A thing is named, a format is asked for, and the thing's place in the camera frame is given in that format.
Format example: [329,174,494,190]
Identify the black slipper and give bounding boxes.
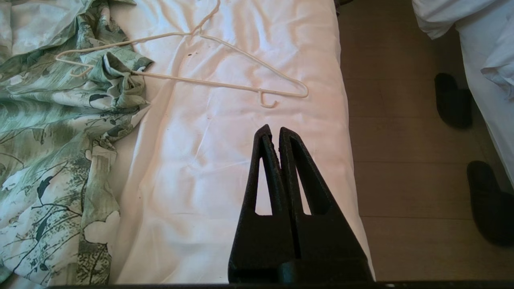
[467,161,514,246]
[434,73,473,129]

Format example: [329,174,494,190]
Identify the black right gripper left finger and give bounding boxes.
[228,124,300,283]

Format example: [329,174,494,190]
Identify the white duvet bed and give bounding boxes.
[412,0,514,189]

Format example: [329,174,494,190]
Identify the white wire hanger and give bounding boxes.
[55,0,309,109]

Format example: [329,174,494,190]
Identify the green floral short-sleeve shirt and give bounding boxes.
[0,0,154,286]

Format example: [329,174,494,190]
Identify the white sheeted bed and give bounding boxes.
[0,0,376,289]

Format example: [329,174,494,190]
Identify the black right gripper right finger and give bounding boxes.
[279,127,374,283]

